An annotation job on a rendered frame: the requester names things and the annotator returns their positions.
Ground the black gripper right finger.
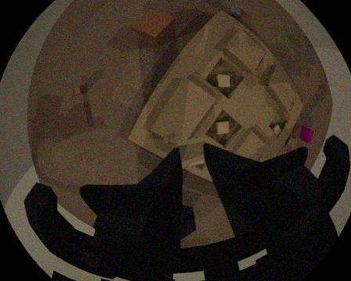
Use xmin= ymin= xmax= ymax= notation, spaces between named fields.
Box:
xmin=204 ymin=143 xmax=307 ymax=237

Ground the tan puzzle board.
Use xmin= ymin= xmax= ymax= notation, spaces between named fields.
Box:
xmin=129 ymin=10 xmax=303 ymax=162

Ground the magenta cube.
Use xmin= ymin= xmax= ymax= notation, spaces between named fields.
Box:
xmin=300 ymin=126 xmax=313 ymax=143

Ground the pale yellow square block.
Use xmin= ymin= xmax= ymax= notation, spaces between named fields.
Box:
xmin=271 ymin=123 xmax=282 ymax=137
xmin=179 ymin=137 xmax=206 ymax=168
xmin=215 ymin=74 xmax=231 ymax=87
xmin=216 ymin=121 xmax=229 ymax=135

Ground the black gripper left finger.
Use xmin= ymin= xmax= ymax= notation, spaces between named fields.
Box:
xmin=80 ymin=148 xmax=183 ymax=249

